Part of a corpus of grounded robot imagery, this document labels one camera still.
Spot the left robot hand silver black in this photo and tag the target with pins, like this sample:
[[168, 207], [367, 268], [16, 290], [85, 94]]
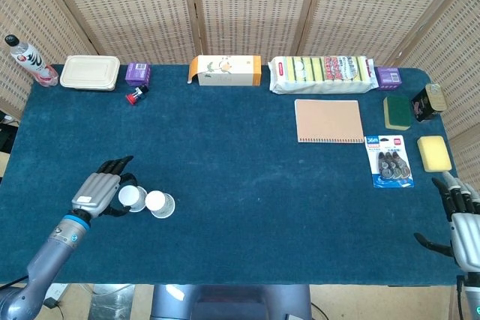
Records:
[[95, 192]]

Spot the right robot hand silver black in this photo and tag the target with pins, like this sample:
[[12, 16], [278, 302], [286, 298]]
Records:
[[467, 237]]

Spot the white paper cup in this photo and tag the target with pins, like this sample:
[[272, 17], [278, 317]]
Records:
[[131, 197], [159, 203]]

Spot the dark robot base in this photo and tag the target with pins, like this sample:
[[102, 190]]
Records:
[[232, 303]]

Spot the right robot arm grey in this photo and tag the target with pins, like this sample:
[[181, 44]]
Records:
[[470, 297]]

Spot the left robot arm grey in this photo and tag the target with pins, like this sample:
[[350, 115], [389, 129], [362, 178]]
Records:
[[45, 260]]

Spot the dark equipment beside table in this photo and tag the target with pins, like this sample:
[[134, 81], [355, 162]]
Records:
[[5, 136]]

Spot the white power strip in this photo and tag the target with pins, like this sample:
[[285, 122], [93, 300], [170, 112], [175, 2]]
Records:
[[58, 292]]

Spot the blue correction tape blister pack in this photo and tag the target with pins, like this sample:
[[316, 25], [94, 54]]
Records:
[[392, 160]]

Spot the metal table leg plate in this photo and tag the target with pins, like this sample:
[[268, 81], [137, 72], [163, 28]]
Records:
[[112, 303]]

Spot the beige lidded food container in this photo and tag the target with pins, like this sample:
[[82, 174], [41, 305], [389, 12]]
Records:
[[90, 72]]

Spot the small purple box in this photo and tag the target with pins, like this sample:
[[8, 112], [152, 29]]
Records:
[[138, 73], [388, 78]]

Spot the dark tin with gold lid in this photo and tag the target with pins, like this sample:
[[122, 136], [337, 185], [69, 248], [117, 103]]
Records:
[[427, 104]]

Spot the green yellow scouring sponge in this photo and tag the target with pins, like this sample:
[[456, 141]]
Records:
[[397, 112]]

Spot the clear plastic drink bottle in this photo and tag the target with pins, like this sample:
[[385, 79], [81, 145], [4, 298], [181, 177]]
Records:
[[32, 63]]

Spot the blue table cloth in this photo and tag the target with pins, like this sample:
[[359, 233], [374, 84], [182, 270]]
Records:
[[240, 147]]

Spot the white orange floral carton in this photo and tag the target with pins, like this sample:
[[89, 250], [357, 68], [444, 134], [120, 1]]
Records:
[[228, 70]]

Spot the tan spiral notebook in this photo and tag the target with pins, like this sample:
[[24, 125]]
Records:
[[328, 120]]

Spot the packaged yellow sponges pack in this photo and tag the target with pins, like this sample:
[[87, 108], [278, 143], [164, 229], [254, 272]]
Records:
[[322, 74]]

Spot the bamboo folding screen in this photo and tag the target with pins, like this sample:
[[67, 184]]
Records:
[[240, 5]]

